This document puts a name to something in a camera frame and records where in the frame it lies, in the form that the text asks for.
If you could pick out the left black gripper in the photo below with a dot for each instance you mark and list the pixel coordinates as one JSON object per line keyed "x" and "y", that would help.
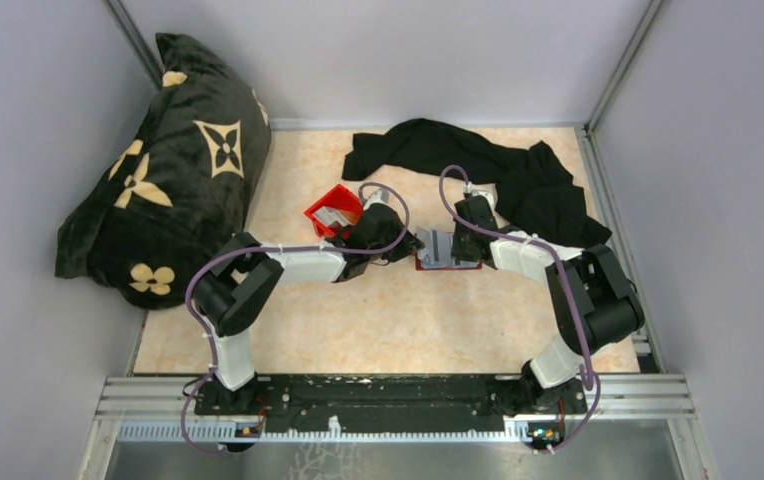
{"x": 408, "y": 246}

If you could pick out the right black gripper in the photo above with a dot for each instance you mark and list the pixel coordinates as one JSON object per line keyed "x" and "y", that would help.
{"x": 458, "y": 252}

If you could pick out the red plastic bin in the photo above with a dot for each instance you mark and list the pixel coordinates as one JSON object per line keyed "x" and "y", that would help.
{"x": 341, "y": 198}

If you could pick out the red leather card holder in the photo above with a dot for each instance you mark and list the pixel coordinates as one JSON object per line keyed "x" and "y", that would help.
{"x": 458, "y": 265}

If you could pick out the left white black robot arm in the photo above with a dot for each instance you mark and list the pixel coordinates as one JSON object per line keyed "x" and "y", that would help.
{"x": 228, "y": 294}

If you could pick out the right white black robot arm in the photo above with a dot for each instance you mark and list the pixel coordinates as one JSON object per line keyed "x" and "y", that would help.
{"x": 593, "y": 301}

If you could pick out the stack of grey cards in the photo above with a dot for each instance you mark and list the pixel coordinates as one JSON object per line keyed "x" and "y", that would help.
{"x": 332, "y": 218}

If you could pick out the black cloth garment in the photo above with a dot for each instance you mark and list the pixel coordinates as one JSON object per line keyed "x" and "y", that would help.
{"x": 534, "y": 191}

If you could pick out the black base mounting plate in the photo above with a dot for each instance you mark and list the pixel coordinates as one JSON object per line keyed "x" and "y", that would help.
{"x": 454, "y": 403}

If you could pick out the black floral patterned pillow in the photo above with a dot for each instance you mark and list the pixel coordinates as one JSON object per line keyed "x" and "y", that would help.
{"x": 180, "y": 191}

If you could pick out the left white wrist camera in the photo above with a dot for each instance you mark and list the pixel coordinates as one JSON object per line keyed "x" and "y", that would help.
{"x": 380, "y": 196}

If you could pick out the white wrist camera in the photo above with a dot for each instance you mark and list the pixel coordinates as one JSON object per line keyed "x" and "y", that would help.
{"x": 486, "y": 194}
{"x": 380, "y": 196}

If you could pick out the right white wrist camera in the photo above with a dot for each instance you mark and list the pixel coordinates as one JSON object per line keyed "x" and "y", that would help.
{"x": 486, "y": 194}

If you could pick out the aluminium frame rail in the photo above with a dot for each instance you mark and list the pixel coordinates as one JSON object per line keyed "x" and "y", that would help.
{"x": 162, "y": 409}

